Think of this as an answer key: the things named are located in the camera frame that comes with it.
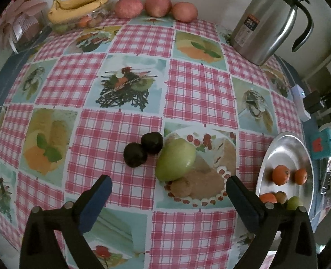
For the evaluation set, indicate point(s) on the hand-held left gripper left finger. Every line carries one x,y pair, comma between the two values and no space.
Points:
98,201

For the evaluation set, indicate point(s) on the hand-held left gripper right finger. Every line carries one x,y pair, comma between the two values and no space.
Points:
243,201

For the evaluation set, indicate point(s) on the orange tangerine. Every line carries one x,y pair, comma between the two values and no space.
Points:
280,174
267,198
301,176

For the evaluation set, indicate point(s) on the brown kiwi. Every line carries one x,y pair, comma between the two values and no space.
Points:
181,187
281,196

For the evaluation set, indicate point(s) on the green mango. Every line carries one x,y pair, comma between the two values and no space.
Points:
293,203
176,159

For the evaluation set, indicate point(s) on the round stainless steel plate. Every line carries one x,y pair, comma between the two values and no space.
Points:
287,154

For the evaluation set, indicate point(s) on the dark round plum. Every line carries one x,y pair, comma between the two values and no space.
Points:
152,143
135,154

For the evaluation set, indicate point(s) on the teal plastic box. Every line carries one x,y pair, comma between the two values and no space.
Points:
322,144

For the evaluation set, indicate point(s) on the white power strip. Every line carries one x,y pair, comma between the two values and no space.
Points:
299,101

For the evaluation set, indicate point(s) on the red checkered fruit-print tablecloth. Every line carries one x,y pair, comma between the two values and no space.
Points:
199,89

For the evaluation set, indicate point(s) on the black power adapter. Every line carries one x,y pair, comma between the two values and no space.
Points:
313,101

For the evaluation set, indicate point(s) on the stainless steel thermos jug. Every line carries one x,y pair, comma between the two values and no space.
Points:
266,28

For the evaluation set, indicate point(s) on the clear plastic fruit container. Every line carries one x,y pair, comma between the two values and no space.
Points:
84,22

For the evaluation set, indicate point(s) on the clear glass jar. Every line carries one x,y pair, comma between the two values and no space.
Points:
25,33

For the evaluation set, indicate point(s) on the red apple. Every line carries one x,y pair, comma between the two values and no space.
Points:
128,7
184,11
158,5

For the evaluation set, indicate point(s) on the yellow banana bunch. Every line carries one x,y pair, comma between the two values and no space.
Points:
78,2

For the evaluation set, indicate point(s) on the pink petal-shaped decoration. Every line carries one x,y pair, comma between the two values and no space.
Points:
22,5

